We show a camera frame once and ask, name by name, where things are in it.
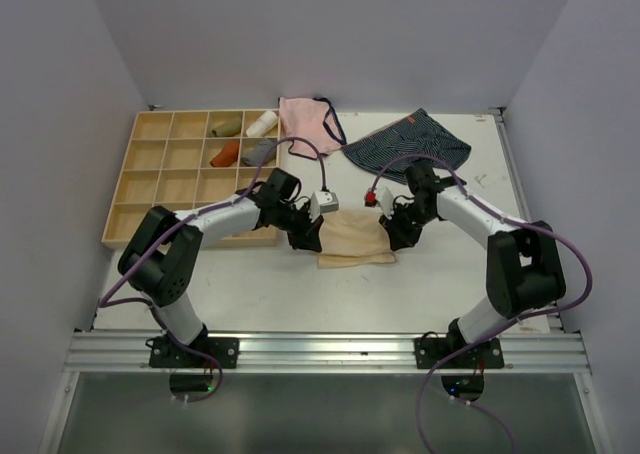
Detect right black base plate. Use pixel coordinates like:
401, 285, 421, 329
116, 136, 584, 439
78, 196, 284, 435
413, 336, 505, 370

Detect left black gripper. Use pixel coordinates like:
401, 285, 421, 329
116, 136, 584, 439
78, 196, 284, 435
274, 200, 324, 252

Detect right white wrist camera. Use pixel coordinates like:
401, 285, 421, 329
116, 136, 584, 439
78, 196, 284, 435
364, 186, 395, 219

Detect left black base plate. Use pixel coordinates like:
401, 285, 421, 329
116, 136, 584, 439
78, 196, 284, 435
145, 335, 240, 369

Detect olive rolled underwear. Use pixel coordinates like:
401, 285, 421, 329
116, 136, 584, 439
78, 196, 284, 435
210, 117, 242, 138

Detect purple cable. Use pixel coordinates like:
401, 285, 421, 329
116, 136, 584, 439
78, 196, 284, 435
369, 154, 596, 454
98, 136, 332, 403

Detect pink underwear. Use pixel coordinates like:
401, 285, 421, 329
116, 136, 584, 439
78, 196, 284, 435
279, 97, 347, 160

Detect grey rolled underwear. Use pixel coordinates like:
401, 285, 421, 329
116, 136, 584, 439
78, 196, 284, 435
240, 138, 277, 167

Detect white rolled underwear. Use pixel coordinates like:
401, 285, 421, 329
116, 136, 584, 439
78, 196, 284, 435
245, 110, 278, 138

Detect blue striped boxer shorts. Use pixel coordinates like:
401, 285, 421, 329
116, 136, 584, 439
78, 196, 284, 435
342, 109, 472, 175

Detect wooden compartment tray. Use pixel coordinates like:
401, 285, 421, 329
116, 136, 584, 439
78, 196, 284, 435
102, 109, 282, 249

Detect aluminium mounting rail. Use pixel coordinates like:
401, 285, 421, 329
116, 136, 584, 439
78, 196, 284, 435
63, 330, 590, 374

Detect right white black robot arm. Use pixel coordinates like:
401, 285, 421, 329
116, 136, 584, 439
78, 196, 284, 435
365, 161, 566, 367

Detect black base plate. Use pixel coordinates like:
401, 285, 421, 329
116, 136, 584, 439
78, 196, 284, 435
145, 335, 240, 369
413, 336, 505, 370

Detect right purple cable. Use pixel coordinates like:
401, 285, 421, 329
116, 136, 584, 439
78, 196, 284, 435
369, 154, 596, 454

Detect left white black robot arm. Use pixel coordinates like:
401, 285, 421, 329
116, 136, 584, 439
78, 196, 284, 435
117, 168, 323, 367

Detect beige underwear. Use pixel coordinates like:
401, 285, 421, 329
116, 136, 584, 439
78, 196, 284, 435
317, 209, 397, 269

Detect orange rolled underwear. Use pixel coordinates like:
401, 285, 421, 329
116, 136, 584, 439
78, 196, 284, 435
209, 140, 240, 168

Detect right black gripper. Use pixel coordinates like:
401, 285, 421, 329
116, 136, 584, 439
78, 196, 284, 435
380, 199, 435, 248

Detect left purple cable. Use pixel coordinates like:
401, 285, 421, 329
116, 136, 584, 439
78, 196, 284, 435
98, 136, 332, 403

